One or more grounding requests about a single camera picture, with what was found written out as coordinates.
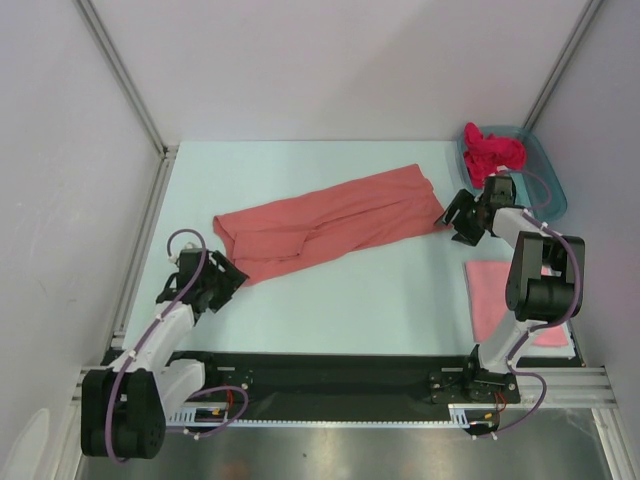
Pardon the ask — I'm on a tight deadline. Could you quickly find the salmon t shirt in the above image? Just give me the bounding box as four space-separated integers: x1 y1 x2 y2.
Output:
213 164 444 285

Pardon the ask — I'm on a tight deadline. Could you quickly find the white cable duct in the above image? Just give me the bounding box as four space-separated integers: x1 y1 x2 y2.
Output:
166 403 499 436

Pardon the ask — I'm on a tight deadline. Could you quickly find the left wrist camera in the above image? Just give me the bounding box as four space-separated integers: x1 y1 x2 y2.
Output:
168 242 198 264

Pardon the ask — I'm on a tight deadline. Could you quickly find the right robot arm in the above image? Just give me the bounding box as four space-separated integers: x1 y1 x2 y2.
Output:
435 174 585 403

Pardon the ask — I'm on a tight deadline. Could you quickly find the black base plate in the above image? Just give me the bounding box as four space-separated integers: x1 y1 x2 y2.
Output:
174 351 496 420

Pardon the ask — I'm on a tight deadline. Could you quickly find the crimson t shirt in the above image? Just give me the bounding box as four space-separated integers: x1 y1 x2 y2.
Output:
463 122 527 189

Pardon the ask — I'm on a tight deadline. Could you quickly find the right aluminium post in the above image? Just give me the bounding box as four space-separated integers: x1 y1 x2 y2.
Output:
522 0 607 130

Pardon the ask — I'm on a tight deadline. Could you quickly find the aluminium post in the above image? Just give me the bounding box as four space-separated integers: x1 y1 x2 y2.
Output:
522 0 607 130
74 0 169 156

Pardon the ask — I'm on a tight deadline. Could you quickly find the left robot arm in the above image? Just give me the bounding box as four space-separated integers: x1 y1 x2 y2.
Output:
80 248 249 463

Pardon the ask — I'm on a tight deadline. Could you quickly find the left aluminium post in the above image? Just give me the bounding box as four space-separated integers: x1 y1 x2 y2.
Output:
74 0 169 156

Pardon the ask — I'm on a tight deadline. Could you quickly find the teal plastic bin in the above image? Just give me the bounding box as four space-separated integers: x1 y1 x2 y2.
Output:
479 125 568 222

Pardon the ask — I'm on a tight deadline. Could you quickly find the folded pink t shirt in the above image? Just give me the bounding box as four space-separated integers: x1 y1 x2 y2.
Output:
464 259 570 349

